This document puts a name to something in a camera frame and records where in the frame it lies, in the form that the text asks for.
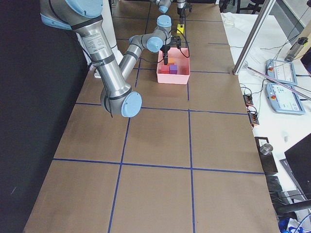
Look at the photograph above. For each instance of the yellow foam block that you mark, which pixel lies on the yellow foam block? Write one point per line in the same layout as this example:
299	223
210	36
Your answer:
180	28

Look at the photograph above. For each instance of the purple foam block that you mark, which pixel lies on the purple foam block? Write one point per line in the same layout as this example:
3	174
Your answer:
173	69

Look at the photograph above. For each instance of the teach pendant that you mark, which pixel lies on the teach pendant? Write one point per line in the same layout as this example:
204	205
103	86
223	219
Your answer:
282	71
283	100

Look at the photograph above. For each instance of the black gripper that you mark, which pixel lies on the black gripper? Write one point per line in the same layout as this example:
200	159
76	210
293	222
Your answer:
181	10
166	49

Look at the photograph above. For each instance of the near teach pendant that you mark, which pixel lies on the near teach pendant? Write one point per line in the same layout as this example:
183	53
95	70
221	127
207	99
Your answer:
283	100

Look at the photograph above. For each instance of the far teach pendant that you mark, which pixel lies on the far teach pendant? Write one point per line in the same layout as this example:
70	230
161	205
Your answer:
282	71

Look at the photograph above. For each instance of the pink plastic bin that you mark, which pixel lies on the pink plastic bin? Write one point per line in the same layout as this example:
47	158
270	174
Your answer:
181	61

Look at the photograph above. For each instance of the black monitor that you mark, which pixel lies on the black monitor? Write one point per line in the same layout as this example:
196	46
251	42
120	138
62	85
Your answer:
299	160

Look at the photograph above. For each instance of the grey water bottle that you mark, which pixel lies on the grey water bottle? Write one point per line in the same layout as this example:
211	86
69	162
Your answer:
295	49

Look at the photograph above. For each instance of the red foam block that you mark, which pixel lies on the red foam block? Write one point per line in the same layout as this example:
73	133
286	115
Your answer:
165	69

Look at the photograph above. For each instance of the aluminium frame post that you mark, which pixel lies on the aluminium frame post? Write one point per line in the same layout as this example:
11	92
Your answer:
264	13

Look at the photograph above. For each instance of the orange foam block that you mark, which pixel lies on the orange foam block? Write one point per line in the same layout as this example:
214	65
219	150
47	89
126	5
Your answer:
171	61

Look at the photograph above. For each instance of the orange connector board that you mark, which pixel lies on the orange connector board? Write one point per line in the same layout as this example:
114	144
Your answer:
251	110

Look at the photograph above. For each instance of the reacher grabber tool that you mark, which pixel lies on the reacher grabber tool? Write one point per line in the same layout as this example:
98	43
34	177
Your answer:
275	81

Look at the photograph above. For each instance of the metal cylinder cup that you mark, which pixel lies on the metal cylinder cup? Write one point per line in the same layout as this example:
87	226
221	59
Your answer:
265	149

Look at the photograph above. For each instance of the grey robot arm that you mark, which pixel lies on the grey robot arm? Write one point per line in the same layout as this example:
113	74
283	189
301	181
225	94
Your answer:
92	20
163	6

